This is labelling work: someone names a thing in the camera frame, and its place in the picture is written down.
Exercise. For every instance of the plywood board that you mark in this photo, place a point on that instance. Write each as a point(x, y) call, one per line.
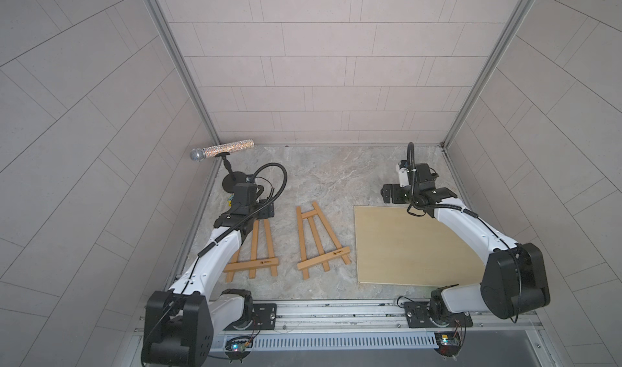
point(395, 248)

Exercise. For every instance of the aluminium mounting rail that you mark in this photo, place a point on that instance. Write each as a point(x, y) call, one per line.
point(376, 333)

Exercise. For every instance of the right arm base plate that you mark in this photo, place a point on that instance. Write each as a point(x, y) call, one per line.
point(419, 315)

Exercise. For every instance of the left circuit board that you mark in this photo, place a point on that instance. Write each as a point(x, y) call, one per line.
point(238, 348)

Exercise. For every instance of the glitter microphone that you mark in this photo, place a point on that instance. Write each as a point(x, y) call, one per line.
point(199, 154)

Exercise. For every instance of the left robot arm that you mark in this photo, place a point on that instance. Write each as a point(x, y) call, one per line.
point(181, 323)

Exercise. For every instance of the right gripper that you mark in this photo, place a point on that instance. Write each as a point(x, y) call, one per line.
point(394, 197)

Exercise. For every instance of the right circuit board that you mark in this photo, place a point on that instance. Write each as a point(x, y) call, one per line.
point(448, 344)

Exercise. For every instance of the wooden easel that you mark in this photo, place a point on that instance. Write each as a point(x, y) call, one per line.
point(255, 262)
point(316, 220)

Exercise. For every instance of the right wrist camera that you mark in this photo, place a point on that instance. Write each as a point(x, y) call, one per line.
point(402, 169)

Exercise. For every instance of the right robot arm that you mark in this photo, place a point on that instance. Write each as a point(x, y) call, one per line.
point(515, 278)

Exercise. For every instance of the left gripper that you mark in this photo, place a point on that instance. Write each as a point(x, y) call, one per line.
point(266, 208)

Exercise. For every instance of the black microphone stand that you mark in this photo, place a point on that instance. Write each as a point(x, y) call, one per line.
point(233, 178)

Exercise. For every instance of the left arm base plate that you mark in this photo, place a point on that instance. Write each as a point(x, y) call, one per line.
point(263, 317)

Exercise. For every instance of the circuit board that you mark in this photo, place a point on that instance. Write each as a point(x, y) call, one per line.
point(448, 344)
point(238, 348)

